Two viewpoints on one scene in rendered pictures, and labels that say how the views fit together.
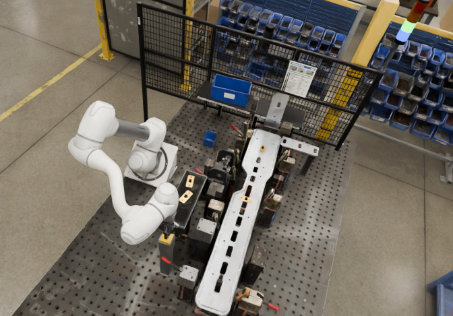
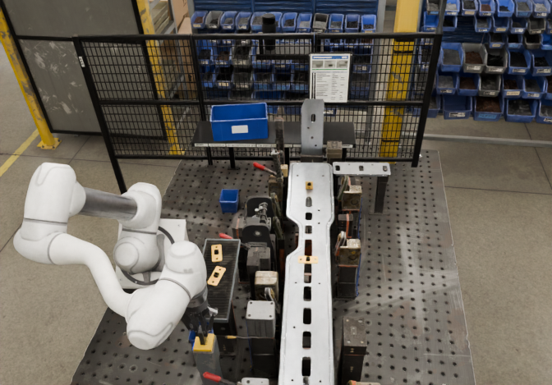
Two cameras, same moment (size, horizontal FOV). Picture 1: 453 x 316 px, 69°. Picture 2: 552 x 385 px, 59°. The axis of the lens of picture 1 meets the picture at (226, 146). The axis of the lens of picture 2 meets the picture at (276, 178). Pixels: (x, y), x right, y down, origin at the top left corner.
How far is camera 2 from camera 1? 0.26 m
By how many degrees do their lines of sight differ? 8
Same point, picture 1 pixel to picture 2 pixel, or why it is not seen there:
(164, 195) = (181, 258)
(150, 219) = (169, 300)
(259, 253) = (353, 327)
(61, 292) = not seen: outside the picture
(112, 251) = not seen: outside the picture
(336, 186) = (432, 213)
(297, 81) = (328, 80)
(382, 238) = (522, 277)
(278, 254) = (382, 331)
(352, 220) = (471, 265)
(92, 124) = (44, 196)
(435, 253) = not seen: outside the picture
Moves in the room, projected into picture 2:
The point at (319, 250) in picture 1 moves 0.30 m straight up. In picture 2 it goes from (439, 309) to (453, 264)
